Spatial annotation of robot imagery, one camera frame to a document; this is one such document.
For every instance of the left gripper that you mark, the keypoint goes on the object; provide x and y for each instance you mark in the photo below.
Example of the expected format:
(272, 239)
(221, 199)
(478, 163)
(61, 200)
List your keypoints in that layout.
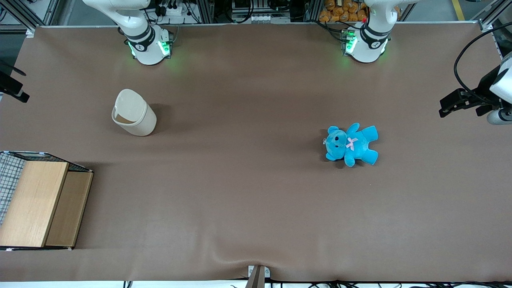
(482, 91)

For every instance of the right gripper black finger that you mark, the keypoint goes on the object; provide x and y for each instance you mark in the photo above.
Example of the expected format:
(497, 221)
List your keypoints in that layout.
(12, 88)

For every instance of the cream trash can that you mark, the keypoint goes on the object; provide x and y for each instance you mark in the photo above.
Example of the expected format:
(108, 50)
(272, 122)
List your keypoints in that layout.
(144, 122)

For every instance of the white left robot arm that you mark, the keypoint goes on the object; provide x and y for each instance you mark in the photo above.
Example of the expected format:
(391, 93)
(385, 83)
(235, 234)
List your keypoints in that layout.
(370, 36)

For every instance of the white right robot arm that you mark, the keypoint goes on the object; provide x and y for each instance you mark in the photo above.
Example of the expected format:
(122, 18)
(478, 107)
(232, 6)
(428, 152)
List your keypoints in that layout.
(138, 30)

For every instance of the light wooden board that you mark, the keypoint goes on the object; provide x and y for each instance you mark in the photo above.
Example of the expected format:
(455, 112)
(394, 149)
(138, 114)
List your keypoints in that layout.
(32, 204)

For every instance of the blue teddy bear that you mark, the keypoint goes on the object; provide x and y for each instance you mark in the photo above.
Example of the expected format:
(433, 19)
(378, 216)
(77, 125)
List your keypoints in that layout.
(354, 146)

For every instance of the dark wooden board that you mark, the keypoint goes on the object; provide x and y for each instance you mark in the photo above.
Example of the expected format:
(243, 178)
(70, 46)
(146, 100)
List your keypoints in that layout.
(68, 210)

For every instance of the orange plush toy pile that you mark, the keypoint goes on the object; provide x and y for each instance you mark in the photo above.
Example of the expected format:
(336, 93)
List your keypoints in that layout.
(344, 11)

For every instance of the white power strip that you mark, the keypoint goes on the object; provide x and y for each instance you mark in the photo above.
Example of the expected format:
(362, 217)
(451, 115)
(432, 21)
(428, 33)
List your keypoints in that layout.
(174, 10)

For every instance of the white terminal block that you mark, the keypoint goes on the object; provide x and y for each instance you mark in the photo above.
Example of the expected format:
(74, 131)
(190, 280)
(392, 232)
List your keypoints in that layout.
(262, 18)

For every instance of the brown table mat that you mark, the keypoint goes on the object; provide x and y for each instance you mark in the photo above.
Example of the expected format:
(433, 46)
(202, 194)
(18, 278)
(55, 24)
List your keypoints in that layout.
(256, 192)

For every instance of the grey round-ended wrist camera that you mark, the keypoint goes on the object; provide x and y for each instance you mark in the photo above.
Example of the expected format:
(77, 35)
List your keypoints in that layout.
(500, 116)

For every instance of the aluminium frame post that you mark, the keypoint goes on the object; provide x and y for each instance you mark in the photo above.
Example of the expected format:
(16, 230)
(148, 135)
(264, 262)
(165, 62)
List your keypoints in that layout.
(28, 14)
(490, 16)

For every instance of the metal clamp bracket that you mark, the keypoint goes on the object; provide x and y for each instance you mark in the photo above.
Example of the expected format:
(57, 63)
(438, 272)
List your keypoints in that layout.
(258, 276)

